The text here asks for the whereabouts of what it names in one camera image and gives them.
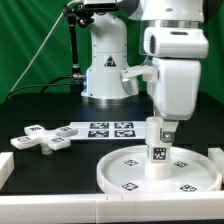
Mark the white right fence block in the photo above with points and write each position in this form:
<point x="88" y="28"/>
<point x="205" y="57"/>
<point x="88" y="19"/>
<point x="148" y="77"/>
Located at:
<point x="217" y="156"/>

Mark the white marker plate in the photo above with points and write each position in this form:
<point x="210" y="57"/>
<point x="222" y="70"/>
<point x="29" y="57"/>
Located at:
<point x="109" y="130"/>

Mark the white left fence block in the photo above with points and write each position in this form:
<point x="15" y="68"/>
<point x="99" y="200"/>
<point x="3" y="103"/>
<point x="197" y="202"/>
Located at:
<point x="6" y="167"/>

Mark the green backdrop curtain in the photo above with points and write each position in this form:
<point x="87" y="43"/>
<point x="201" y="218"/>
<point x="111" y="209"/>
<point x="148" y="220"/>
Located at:
<point x="35" y="47"/>

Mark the white round table top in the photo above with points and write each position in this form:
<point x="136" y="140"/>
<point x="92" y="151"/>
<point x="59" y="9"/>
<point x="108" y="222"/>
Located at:
<point x="137" y="169"/>

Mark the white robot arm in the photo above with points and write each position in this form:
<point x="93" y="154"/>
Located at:
<point x="109" y="37"/>

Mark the white front fence bar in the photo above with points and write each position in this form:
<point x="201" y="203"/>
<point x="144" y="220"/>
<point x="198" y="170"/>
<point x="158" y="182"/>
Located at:
<point x="104" y="208"/>

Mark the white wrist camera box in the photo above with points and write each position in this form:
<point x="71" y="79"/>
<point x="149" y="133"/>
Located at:
<point x="175" y="42"/>

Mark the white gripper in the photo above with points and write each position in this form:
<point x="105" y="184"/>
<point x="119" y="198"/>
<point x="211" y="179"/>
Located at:
<point x="172" y="84"/>

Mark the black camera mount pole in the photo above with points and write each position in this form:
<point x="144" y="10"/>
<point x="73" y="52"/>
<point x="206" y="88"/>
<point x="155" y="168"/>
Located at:
<point x="77" y="15"/>

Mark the white fence block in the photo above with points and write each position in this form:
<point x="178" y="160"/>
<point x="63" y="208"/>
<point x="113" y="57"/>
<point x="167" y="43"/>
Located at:
<point x="217" y="156"/>
<point x="6" y="167"/>

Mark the white cross-shaped table base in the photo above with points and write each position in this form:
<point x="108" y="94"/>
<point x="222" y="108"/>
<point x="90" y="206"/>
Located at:
<point x="49" y="140"/>

